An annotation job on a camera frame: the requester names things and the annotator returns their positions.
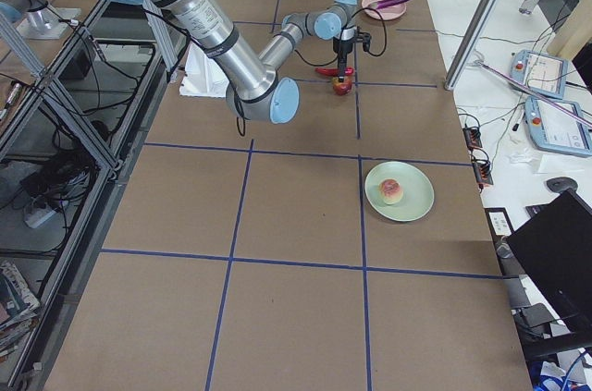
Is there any aluminium frame post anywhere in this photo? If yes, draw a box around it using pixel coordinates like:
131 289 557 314
444 0 498 91

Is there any yellow pink peach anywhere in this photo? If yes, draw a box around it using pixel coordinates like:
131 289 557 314
378 178 404 205

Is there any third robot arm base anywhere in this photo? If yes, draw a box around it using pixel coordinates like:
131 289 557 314
1 0 81 40

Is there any near teach pendant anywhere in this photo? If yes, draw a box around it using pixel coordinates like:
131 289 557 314
524 96 591 157

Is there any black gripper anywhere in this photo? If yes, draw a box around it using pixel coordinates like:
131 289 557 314
333 37 355 82

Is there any white power strip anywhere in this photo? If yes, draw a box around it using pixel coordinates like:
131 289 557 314
24 205 56 229

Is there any black computer mouse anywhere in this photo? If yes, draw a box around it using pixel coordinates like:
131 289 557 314
546 177 578 193

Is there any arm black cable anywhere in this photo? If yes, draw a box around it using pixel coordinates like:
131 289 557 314
293 5 389 67

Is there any aluminium frame rail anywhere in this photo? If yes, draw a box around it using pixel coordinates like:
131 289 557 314
1 2 181 390

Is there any red yellow pomegranate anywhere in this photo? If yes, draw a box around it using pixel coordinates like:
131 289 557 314
331 76 352 95

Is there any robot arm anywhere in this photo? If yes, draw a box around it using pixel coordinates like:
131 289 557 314
109 0 358 124

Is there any black monitor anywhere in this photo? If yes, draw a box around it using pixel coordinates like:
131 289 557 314
507 189 591 331

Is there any teach pendant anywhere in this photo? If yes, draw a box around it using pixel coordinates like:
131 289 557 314
524 96 591 157
510 50 569 100

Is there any far teach pendant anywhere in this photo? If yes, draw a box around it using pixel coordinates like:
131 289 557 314
510 50 569 100

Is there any pink plate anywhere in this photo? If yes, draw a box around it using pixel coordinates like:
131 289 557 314
361 0 407 21

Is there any green plate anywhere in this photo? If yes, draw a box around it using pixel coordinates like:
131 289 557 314
364 161 435 222

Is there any stack of books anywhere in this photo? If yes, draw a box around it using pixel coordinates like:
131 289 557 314
1 260 41 360

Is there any red chili pepper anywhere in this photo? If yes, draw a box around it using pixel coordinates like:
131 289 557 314
314 67 355 77

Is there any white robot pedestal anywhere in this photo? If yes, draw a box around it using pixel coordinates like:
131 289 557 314
179 43 228 98

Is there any purple eggplant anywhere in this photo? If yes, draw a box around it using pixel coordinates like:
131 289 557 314
368 0 411 10

